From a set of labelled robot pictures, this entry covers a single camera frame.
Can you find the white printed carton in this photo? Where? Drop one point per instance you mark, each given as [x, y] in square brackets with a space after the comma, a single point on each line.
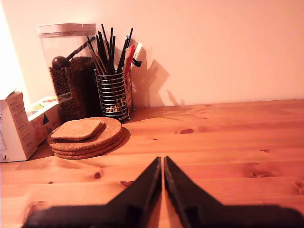
[16, 128]

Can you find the black chopstick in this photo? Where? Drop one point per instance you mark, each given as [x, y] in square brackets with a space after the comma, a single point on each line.
[105, 40]
[111, 42]
[114, 52]
[127, 45]

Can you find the brown wooden chopstick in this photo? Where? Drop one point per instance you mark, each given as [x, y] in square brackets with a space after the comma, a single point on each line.
[93, 51]

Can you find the square cork coaster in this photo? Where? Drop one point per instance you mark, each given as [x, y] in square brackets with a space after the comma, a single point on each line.
[103, 127]
[76, 129]

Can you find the red white paper packet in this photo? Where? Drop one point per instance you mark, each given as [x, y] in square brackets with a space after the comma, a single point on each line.
[129, 59]

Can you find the colourful printed box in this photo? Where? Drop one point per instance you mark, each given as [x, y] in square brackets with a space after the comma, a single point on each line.
[40, 114]

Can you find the black clip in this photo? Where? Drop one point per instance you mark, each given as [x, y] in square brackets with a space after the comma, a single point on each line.
[137, 63]

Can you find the black scoop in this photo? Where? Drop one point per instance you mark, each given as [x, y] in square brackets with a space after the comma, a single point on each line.
[60, 62]

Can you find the round cork trivet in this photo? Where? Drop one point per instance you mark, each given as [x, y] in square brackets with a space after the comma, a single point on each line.
[111, 133]
[104, 154]
[104, 148]

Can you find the clear jar with white lid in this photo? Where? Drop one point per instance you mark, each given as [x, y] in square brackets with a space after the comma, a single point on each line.
[71, 83]

